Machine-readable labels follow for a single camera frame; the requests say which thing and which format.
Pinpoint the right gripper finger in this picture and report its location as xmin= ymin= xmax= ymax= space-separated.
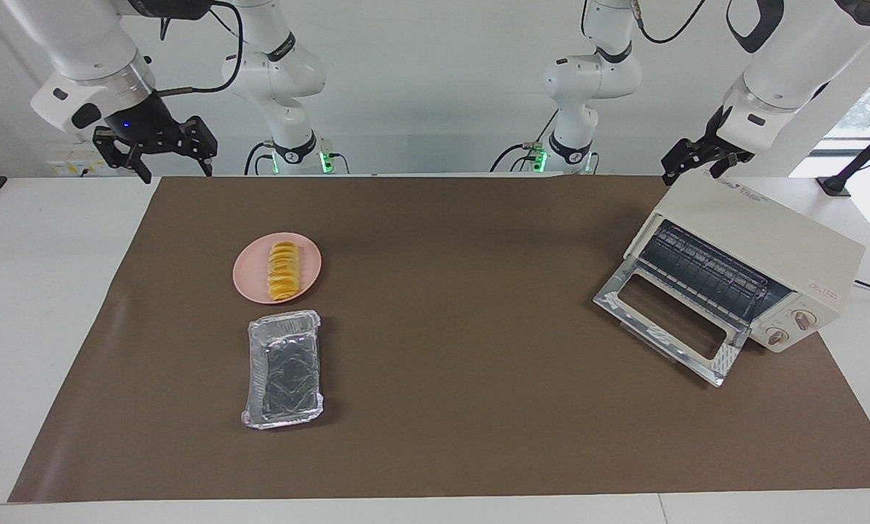
xmin=92 ymin=130 xmax=151 ymax=185
xmin=181 ymin=116 xmax=218 ymax=177

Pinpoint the yellow sliced bread loaf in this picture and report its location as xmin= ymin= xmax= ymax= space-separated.
xmin=267 ymin=242 xmax=301 ymax=302

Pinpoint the aluminium foil tray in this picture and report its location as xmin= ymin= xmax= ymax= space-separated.
xmin=242 ymin=310 xmax=326 ymax=430

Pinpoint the cream toaster oven body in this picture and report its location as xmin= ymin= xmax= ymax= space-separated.
xmin=624 ymin=171 xmax=866 ymax=354

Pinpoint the glass oven door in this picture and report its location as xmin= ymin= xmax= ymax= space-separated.
xmin=593 ymin=256 xmax=752 ymax=387

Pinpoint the pink round plate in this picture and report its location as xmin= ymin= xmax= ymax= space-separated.
xmin=232 ymin=232 xmax=323 ymax=305

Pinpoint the brown table mat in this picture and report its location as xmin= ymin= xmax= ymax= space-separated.
xmin=9 ymin=175 xmax=870 ymax=503

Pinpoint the black base cable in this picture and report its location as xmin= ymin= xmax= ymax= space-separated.
xmin=489 ymin=109 xmax=559 ymax=173
xmin=244 ymin=140 xmax=275 ymax=175

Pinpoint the white wall socket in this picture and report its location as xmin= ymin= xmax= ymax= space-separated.
xmin=47 ymin=142 xmax=108 ymax=178

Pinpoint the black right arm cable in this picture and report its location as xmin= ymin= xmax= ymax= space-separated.
xmin=157 ymin=0 xmax=245 ymax=99

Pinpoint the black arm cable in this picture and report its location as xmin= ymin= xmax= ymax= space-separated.
xmin=633 ymin=0 xmax=711 ymax=46
xmin=157 ymin=0 xmax=245 ymax=99

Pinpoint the oven wire rack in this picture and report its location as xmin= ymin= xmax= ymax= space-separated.
xmin=638 ymin=222 xmax=785 ymax=325

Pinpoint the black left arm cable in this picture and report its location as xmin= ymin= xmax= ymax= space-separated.
xmin=633 ymin=0 xmax=711 ymax=46

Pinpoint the black camera stand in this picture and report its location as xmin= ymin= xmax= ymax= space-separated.
xmin=817 ymin=116 xmax=870 ymax=197

